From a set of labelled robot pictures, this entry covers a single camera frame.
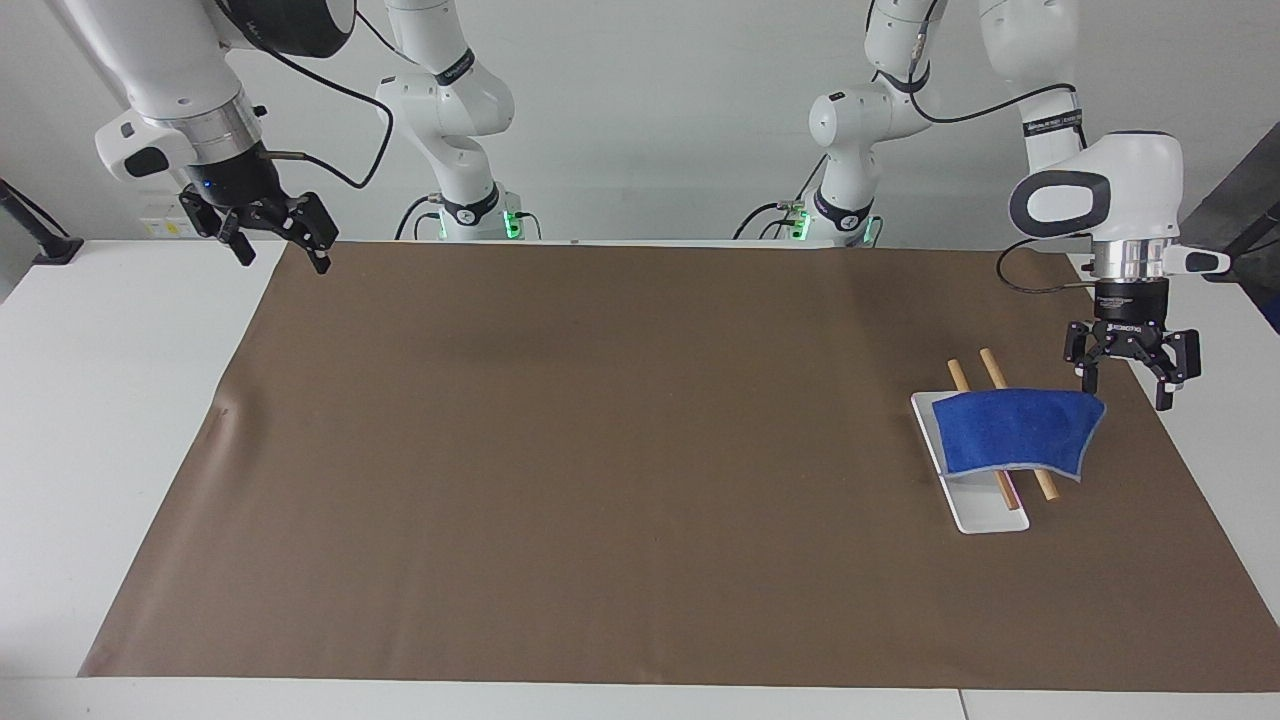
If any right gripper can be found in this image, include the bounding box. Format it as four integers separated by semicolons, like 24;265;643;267
179;143;340;276

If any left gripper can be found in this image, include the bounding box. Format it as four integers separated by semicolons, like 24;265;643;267
1063;280;1203;413

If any blue towel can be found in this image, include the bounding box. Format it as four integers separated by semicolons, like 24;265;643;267
932;387;1108;483

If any wooden rod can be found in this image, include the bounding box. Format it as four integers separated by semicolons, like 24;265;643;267
947;358;1022;512
978;347;1060;503

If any black stand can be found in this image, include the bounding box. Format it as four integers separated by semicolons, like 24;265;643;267
0;177;85;267
1178;148;1280;287

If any white flat rack base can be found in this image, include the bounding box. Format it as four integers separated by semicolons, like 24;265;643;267
910;391;1031;536

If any white wall socket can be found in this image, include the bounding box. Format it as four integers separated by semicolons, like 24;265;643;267
138;203;198;240

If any black cable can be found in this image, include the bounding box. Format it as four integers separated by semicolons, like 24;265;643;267
215;0;397;192
393;193;447;242
865;0;1084;127
732;152;831;242
995;235;1100;296

